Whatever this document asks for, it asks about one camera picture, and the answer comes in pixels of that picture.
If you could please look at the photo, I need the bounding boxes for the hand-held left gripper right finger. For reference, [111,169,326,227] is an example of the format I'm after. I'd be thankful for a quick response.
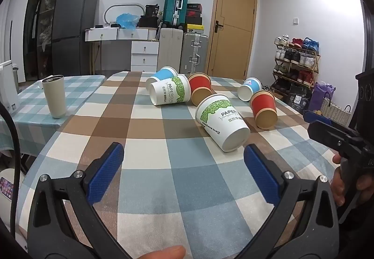
[234,144,340,259]

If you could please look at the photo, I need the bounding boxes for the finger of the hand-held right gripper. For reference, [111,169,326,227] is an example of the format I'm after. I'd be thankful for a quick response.
[303,111,364,158]

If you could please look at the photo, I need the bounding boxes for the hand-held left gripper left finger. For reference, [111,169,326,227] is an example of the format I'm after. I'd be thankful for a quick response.
[27,143,129,259]

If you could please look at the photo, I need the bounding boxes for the white green-leaf paper cup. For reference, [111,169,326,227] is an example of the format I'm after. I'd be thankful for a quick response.
[195,94,251,152]
[149,74,192,107]

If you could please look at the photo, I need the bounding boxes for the red paper cup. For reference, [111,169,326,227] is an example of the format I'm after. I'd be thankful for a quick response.
[250,90,278,130]
[188,72,213,107]

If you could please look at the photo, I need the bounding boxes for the blue paper cup pink print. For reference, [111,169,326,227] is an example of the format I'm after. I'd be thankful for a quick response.
[237,77,263,102]

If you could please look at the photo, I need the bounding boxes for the person's right hand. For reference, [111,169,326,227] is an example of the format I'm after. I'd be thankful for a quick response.
[331,153,374,206]

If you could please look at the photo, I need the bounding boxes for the person's left hand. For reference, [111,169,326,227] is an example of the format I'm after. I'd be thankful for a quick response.
[137,246,186,259]

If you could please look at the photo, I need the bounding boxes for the woven basket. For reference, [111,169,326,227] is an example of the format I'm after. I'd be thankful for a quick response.
[320,92,352,126]

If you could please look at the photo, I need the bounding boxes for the purple bag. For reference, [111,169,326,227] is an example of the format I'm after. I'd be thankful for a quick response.
[309,81,336,113]

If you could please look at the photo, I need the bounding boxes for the black plastic package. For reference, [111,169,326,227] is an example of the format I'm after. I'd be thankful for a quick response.
[288,84,316,113]

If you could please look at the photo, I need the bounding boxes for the wooden shoe rack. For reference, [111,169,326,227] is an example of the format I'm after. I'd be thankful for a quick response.
[272,43,321,102]

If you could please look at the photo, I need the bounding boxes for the brown blue checked tablecloth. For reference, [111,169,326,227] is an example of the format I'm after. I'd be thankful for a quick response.
[16,71,341,259]

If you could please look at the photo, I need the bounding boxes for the rows of shoes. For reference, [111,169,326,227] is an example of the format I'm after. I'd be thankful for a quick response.
[273,35,320,93]

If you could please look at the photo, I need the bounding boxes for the beige steel tumbler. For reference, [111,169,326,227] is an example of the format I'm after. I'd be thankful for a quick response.
[41,74,67,119]

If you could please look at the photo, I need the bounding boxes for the teal checked tablecloth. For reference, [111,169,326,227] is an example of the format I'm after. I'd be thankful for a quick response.
[0,75,106,157]

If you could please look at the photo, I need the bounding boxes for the white vanity dresser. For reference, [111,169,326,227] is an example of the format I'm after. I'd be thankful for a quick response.
[85,27,160,72]

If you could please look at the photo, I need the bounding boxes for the white electric kettle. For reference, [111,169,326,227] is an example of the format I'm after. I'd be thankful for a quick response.
[0,60,21,115]

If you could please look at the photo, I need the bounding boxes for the wooden door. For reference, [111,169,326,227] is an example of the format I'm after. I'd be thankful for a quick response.
[206,0,258,80]

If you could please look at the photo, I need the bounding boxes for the white suitcase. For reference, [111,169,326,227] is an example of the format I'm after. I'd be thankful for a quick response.
[158,28,183,72]

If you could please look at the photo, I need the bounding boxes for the silver suitcase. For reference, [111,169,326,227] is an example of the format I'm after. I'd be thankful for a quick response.
[180,32,209,75]

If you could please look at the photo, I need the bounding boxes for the dark grey refrigerator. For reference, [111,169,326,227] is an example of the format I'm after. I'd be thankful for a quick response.
[52,0,100,77]

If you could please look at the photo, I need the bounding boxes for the blue plastic bag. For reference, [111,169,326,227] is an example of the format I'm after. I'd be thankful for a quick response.
[116,13,140,31]

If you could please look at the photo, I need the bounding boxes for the yellow black shoe box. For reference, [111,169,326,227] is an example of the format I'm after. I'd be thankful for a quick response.
[184,24,204,34]

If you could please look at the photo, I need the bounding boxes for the oval vanity mirror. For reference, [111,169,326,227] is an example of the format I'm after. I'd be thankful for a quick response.
[104,3,146,26]

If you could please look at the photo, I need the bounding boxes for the black bag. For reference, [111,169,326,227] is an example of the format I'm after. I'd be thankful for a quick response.
[137,4,160,27]

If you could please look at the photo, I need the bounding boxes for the dark glass cabinet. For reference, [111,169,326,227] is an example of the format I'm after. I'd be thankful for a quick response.
[23,0,69,81]

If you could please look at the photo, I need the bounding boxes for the red black shoe box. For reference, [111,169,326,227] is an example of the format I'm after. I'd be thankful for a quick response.
[186,11,202,25]

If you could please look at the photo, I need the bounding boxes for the teal suitcase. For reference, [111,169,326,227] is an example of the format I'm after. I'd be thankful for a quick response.
[162,0,190,27]

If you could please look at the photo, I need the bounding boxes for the black cable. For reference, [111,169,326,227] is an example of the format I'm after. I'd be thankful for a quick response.
[0,101,26,259]

